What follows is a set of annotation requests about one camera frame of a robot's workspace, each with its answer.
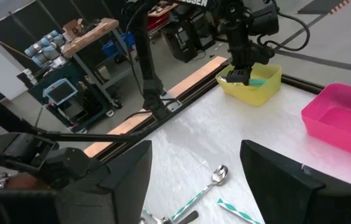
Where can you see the black computer tower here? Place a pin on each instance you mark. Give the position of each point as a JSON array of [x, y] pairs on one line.
[[178, 43], [203, 31]]

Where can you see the wooden top workbench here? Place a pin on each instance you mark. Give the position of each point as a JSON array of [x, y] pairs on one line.
[[91, 34]]

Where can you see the black hazard-striped floor mat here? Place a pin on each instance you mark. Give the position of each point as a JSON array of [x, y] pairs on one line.
[[321, 6]]

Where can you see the tablet with blue bumper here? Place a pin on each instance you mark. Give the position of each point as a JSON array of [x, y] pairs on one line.
[[60, 92]]

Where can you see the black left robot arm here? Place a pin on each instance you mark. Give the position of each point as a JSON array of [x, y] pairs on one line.
[[147, 62]]

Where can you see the person's hand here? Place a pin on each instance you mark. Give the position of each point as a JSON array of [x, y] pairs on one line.
[[26, 182]]

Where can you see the brown cardboard box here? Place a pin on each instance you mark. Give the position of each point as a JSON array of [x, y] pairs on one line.
[[74, 28]]

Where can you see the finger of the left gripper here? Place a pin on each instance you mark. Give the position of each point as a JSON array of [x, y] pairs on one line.
[[245, 77], [233, 77]]

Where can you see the red toolbox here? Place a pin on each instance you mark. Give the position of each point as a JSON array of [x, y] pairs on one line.
[[157, 21]]

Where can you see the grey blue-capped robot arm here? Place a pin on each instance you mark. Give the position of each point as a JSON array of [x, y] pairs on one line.
[[44, 49]]

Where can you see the yellow plastic bin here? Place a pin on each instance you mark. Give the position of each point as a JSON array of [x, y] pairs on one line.
[[256, 96]]

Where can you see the blue storage crate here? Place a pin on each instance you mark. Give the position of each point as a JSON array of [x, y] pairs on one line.
[[114, 48]]

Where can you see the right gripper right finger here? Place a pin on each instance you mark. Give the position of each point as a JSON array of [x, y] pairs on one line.
[[281, 193]]

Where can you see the black equipment cart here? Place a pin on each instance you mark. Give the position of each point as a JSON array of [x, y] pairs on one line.
[[85, 105]]

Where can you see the pink plastic bin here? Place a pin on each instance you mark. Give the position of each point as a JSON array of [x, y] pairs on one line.
[[340, 124]]

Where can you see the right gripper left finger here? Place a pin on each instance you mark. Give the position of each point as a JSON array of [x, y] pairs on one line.
[[122, 193]]

